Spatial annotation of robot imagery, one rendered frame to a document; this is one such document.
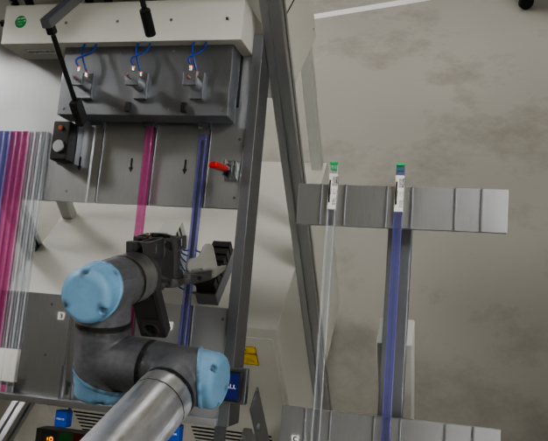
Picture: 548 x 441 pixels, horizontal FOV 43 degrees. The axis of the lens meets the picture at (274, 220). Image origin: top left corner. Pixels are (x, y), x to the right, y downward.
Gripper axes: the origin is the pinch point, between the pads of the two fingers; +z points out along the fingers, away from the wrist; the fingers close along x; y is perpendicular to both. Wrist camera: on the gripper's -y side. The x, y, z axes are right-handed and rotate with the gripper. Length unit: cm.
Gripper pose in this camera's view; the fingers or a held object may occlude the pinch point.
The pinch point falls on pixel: (186, 268)
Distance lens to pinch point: 125.3
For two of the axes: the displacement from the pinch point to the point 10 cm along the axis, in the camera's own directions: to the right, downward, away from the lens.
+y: 0.2, -9.9, -1.0
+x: -9.7, -0.5, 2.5
